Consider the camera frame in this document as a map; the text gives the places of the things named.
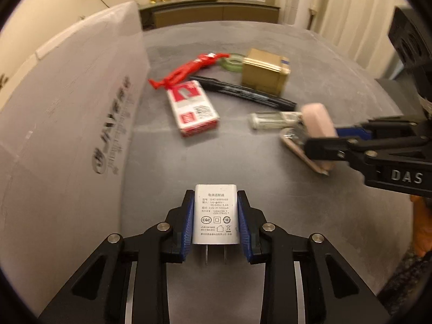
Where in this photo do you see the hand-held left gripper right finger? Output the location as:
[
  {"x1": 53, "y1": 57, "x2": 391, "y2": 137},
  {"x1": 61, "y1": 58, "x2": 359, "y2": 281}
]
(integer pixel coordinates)
[{"x1": 237, "y1": 190, "x2": 393, "y2": 324}]

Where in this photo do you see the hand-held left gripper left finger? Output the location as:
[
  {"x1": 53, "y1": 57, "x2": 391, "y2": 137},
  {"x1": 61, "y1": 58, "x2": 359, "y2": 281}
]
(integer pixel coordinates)
[{"x1": 37, "y1": 189, "x2": 195, "y2": 324}]

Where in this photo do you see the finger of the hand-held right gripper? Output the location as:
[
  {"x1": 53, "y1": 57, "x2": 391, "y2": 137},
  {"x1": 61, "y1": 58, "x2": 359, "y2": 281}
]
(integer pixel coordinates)
[
  {"x1": 337, "y1": 114, "x2": 428, "y2": 141},
  {"x1": 304, "y1": 137, "x2": 425, "y2": 173}
]

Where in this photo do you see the white power adapter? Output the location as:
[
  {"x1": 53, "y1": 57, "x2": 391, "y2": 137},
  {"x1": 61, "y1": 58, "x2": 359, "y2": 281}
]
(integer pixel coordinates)
[{"x1": 192, "y1": 184, "x2": 241, "y2": 266}]

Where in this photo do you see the pink eraser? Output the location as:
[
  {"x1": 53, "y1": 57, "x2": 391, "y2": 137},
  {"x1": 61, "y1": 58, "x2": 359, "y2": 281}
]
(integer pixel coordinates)
[{"x1": 300, "y1": 103, "x2": 339, "y2": 173}]

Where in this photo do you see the green tape roll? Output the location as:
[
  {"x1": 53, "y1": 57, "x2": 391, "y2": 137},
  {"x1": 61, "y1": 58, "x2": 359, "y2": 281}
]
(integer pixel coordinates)
[{"x1": 221, "y1": 53, "x2": 249, "y2": 73}]

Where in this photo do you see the white cardboard box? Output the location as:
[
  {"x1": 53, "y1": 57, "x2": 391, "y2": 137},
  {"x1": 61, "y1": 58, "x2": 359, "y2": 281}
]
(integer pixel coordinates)
[{"x1": 0, "y1": 1, "x2": 151, "y2": 311}]

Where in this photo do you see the red toy figure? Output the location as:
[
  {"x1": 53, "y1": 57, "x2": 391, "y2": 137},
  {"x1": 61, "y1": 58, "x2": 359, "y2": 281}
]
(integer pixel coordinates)
[{"x1": 148, "y1": 52, "x2": 232, "y2": 90}]

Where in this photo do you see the person's right hand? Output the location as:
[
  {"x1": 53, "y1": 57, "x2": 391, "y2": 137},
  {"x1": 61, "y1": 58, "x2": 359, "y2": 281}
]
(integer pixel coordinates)
[{"x1": 409, "y1": 196, "x2": 432, "y2": 258}]

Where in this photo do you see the rose gold flat case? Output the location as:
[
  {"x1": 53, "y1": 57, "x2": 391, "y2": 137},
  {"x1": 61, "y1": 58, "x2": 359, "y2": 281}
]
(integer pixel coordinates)
[{"x1": 279, "y1": 128, "x2": 330, "y2": 176}]

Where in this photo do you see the clear glass lighter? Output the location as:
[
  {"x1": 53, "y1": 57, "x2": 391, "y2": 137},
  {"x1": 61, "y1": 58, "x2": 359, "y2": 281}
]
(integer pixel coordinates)
[{"x1": 249, "y1": 111, "x2": 304, "y2": 131}]

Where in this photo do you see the gold tin box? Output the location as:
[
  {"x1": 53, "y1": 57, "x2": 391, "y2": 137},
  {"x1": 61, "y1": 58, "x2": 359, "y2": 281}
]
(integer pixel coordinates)
[{"x1": 241, "y1": 48, "x2": 291, "y2": 97}]

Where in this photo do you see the black marker pen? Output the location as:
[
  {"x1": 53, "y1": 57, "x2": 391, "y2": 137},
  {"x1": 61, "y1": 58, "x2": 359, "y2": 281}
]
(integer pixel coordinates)
[{"x1": 189, "y1": 75, "x2": 298, "y2": 111}]

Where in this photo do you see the dark patterned rug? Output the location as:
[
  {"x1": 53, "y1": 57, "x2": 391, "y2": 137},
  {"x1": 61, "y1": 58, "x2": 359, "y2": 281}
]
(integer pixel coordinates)
[{"x1": 377, "y1": 239, "x2": 427, "y2": 314}]

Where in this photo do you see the red and white card box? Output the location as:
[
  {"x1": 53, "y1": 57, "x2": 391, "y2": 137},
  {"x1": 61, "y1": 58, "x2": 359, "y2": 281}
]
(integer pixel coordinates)
[{"x1": 166, "y1": 80, "x2": 221, "y2": 139}]

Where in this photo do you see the cream curtain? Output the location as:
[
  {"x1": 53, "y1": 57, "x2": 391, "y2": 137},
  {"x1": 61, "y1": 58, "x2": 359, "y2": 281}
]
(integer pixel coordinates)
[{"x1": 276, "y1": 0, "x2": 407, "y2": 76}]

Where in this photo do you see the dark sideboard cabinet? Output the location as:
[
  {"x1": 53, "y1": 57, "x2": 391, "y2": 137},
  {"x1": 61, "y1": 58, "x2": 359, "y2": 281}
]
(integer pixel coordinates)
[{"x1": 139, "y1": 0, "x2": 281, "y2": 29}]

